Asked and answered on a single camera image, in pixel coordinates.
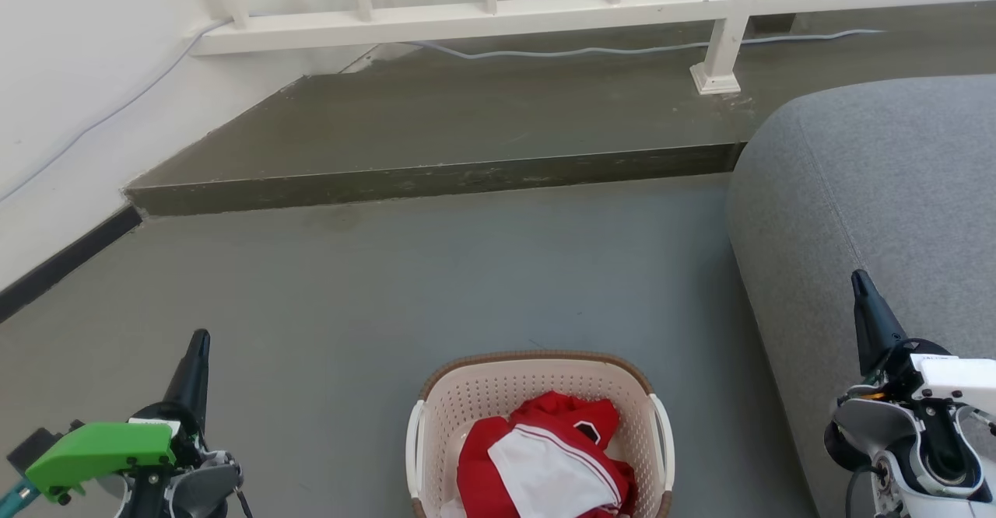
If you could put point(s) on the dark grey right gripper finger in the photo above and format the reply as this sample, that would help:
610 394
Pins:
875 323

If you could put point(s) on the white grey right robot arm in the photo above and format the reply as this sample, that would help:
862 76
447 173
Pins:
864 425

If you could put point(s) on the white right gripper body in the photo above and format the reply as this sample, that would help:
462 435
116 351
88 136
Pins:
953 382

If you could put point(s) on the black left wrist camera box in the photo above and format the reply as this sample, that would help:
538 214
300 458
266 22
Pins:
31 446

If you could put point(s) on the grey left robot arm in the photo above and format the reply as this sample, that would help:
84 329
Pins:
204 488

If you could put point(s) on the white wooden railing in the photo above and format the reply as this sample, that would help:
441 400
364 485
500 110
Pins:
467 19

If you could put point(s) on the red and white garment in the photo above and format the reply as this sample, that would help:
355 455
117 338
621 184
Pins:
482 471

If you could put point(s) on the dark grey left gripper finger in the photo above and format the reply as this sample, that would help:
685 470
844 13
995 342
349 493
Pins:
192 378

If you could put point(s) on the black wall baseboard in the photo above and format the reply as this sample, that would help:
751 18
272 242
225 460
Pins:
70 257

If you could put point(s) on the beige plastic laundry basket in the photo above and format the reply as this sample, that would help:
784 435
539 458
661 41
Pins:
498 393

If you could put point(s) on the grey fabric sofa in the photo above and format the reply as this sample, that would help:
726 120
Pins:
895 191

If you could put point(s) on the raised concrete step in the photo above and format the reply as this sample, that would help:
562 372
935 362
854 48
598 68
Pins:
467 129

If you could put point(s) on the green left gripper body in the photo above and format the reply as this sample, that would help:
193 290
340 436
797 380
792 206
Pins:
109 448

